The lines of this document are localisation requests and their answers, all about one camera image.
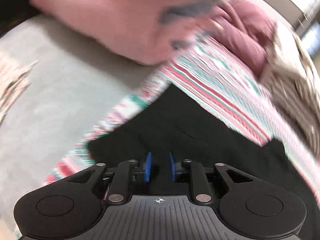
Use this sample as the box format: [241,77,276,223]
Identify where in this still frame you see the patterned nordic bed sheet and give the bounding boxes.
[13,35,320,240]

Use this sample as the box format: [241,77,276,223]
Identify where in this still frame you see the black pants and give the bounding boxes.
[87,85,319,239]

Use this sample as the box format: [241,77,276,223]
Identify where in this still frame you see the dusty pink comforter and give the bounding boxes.
[211,0,276,79]

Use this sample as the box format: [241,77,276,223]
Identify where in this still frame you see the patterned floor rug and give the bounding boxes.
[1,51,38,123]

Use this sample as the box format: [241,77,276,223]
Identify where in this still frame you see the wardrobe with white doors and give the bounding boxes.
[263,0,319,57]

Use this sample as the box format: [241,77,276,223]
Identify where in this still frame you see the pink fleece blanket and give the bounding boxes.
[29,0,219,65]

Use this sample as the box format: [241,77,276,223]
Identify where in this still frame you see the striped beige folded blanket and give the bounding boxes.
[172,0,320,156]

